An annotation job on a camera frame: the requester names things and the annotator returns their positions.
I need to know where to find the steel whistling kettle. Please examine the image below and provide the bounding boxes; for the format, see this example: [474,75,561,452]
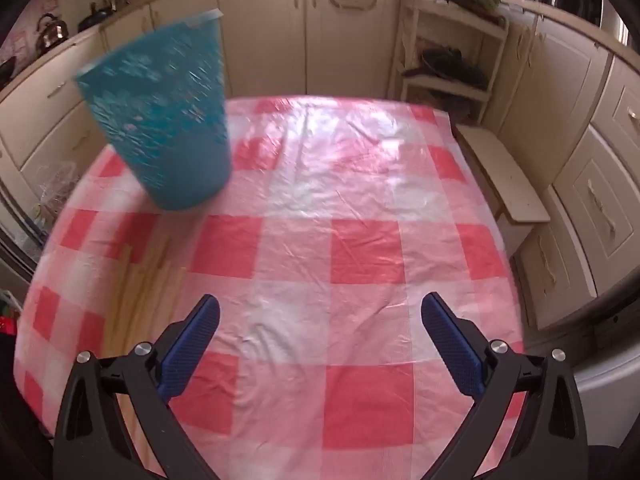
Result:
[37,13,69,54]

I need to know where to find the dark pan on trolley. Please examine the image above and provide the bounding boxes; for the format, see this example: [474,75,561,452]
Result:
[405,47,488,88]

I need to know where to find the black frying pan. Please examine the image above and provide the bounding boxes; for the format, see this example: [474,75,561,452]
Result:
[77,2,113,31]

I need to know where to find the bunch of wooden chopsticks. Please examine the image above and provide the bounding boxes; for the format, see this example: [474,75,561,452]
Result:
[102,242,188,356]

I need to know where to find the floral waste bin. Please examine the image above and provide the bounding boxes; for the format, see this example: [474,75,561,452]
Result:
[32,160,83,226]

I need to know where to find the blue perforated plastic basket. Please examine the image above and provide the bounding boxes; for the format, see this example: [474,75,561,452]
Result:
[75,8,233,212]

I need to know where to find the cream drawer cabinet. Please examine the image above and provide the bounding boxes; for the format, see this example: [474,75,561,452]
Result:
[0,25,108,206]

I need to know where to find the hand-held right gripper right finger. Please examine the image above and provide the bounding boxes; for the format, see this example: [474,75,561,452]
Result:
[420,292,588,480]

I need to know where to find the red checked plastic tablecloth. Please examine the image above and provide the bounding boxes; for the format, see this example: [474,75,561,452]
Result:
[14,95,526,480]

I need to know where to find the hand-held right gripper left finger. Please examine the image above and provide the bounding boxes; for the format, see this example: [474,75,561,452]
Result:
[52,294,221,480]

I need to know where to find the cream cabinet run with drawers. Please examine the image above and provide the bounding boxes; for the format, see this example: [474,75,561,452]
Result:
[500,0,640,331]

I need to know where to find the white low stool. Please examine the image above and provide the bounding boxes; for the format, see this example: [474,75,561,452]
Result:
[452,125,551,261]

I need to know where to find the white storage trolley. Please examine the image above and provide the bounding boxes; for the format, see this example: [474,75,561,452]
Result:
[400,0,508,126]

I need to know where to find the cream door cabinet run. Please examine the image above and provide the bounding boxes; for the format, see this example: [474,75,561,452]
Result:
[102,0,403,111]

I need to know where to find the pink wall stickers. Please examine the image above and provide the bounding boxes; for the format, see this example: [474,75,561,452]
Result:
[10,2,46,61]

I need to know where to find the grey sliding door frame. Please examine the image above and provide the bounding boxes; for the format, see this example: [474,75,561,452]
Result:
[0,185,41,291]

